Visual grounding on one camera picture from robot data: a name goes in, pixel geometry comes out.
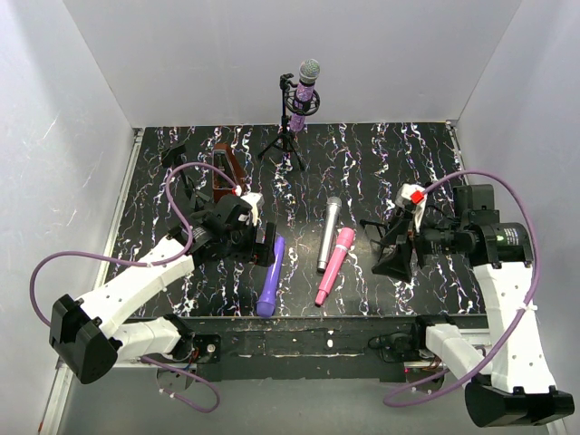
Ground purple plastic microphone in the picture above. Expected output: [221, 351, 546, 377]
[256, 236, 285, 318]

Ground purple glitter microphone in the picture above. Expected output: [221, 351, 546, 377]
[289, 59, 321, 133]

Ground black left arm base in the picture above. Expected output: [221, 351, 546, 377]
[172, 328, 222, 364]

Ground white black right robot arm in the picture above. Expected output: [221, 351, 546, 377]
[372, 184, 575, 428]

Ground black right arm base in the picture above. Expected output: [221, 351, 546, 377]
[367, 316, 436, 363]

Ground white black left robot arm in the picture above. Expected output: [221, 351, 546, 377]
[49, 192, 276, 384]

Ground small black tripod stand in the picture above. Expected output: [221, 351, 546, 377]
[359, 219, 393, 256]

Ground black round-base stand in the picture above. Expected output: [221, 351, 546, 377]
[161, 141, 210, 214]

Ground tall black tripod stand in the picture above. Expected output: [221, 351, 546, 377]
[257, 72, 321, 171]

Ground pink microphone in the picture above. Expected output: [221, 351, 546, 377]
[314, 227, 355, 307]

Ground silver microphone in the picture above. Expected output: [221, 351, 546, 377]
[316, 197, 342, 274]

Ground brown wooden metronome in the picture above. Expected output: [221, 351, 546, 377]
[211, 143, 249, 203]

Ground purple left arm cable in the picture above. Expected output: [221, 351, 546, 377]
[29, 161, 246, 412]

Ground aluminium table rail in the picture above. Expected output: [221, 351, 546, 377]
[37, 128, 145, 434]

